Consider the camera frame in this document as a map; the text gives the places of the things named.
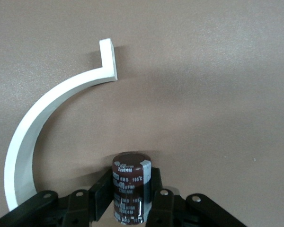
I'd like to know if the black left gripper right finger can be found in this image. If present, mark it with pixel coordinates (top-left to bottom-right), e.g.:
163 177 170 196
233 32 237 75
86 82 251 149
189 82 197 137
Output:
144 168 248 227

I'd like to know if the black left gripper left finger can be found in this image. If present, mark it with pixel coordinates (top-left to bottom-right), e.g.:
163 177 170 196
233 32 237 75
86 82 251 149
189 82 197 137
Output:
0 169 114 227

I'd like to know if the dark brown capacitor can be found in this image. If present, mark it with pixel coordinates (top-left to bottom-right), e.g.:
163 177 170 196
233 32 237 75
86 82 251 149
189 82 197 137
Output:
111 151 152 225

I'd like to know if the white curved bracket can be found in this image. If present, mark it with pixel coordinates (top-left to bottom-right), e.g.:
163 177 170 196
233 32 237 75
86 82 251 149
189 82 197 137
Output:
3 38 119 212

